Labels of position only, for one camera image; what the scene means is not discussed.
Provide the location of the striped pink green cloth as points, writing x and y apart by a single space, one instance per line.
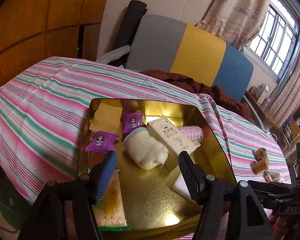
43 110

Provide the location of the white box on desk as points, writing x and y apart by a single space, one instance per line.
262 92

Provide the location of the purple snack packet upper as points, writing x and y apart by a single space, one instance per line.
131 121

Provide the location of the barred window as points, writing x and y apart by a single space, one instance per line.
276 42

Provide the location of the black rolled mat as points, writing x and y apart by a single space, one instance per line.
129 24

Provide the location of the purple snack packet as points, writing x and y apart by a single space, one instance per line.
131 121
102 142

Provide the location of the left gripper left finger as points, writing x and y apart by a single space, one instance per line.
100 177

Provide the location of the wooden wardrobe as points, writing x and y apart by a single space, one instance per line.
32 30

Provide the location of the cream rolled sock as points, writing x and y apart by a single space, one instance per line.
145 150

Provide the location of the orange snack bar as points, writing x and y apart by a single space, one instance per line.
260 166

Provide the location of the pink patterned roll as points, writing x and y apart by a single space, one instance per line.
193 133

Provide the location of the wooden desk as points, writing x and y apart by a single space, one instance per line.
259 113

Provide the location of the yellow sponge cloth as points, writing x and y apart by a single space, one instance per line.
106 119

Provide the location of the gold metal tin tray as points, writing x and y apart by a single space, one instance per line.
151 208

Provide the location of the purple snack packet lower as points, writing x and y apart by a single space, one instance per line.
102 142

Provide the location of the green essential oil box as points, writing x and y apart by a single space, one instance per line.
267 176

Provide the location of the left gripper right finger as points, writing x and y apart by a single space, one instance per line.
193 175

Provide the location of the dark red blanket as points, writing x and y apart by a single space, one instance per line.
216 93

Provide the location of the grey yellow blue chair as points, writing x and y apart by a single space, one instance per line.
170 45

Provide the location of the clear plastic wrap ball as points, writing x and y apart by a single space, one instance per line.
277 176

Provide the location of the cream carton box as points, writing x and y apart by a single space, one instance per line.
165 132

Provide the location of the cracker pack green wrapper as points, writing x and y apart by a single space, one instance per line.
109 212

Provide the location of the beige patterned curtain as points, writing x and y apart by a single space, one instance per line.
236 22

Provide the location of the white foam block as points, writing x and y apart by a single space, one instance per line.
179 186

